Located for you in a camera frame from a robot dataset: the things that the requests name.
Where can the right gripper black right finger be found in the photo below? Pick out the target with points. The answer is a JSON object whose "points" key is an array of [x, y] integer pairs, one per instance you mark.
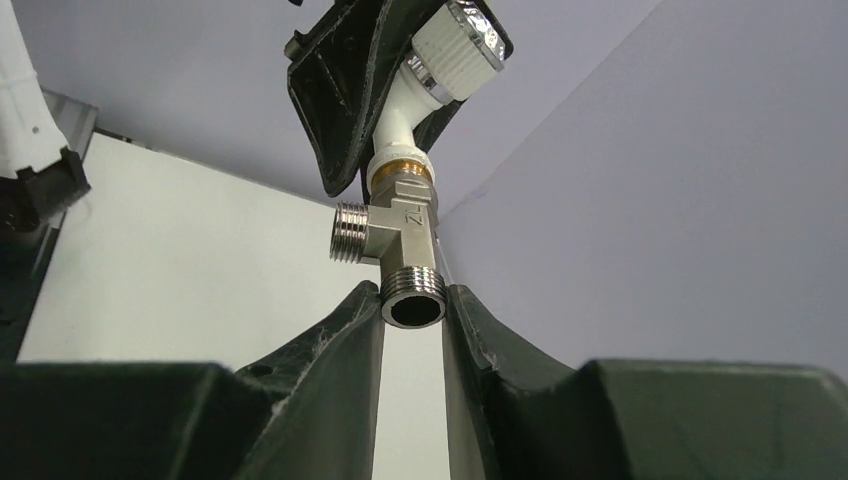
{"points": [[514, 412]]}

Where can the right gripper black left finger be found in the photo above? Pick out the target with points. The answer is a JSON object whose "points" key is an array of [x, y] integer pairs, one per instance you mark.
{"points": [[307, 410]]}

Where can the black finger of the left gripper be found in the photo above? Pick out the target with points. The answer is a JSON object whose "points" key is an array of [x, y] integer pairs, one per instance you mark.
{"points": [[450, 112], [340, 73]]}

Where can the white faucet with chrome knob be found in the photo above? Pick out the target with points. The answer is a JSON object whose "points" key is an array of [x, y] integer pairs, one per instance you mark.
{"points": [[412, 96]]}

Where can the metal tee pipe fitting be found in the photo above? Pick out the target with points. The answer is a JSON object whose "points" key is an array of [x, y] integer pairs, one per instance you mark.
{"points": [[396, 232]]}

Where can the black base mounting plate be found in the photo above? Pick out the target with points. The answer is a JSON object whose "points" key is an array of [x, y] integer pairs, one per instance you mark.
{"points": [[25, 259]]}

